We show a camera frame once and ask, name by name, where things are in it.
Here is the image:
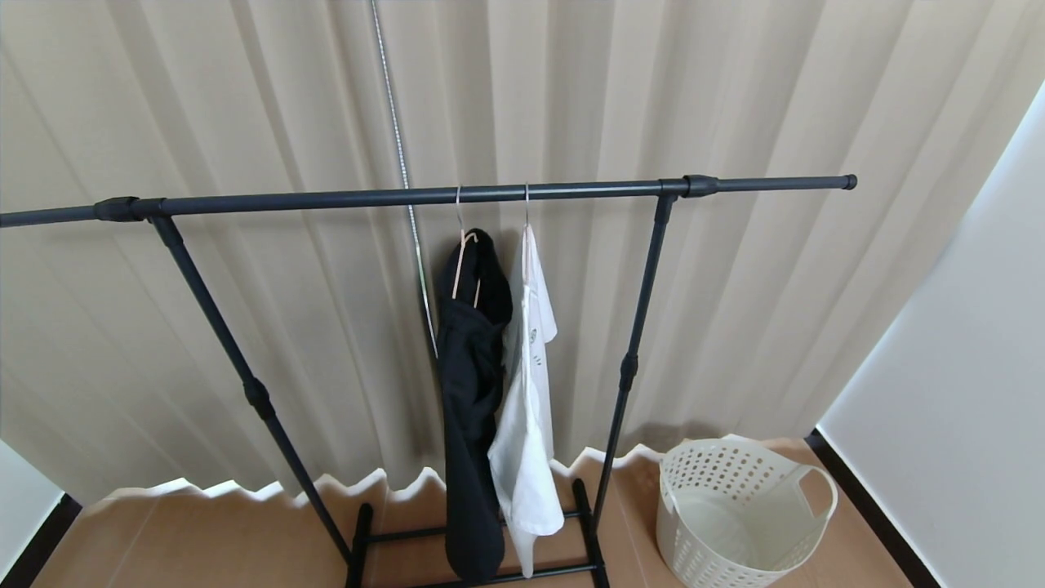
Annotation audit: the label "beige curtain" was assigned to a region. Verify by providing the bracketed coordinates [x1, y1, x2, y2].
[0, 0, 1045, 499]

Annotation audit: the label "black shorts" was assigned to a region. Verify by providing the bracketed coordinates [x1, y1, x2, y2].
[434, 229, 515, 582]

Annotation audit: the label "white laundry basket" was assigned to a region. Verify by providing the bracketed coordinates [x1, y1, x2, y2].
[656, 439, 839, 588]

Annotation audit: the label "black clothes rack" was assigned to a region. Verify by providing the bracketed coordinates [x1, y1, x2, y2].
[0, 174, 858, 588]

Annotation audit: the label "white garment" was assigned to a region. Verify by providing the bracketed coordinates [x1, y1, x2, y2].
[487, 225, 566, 579]

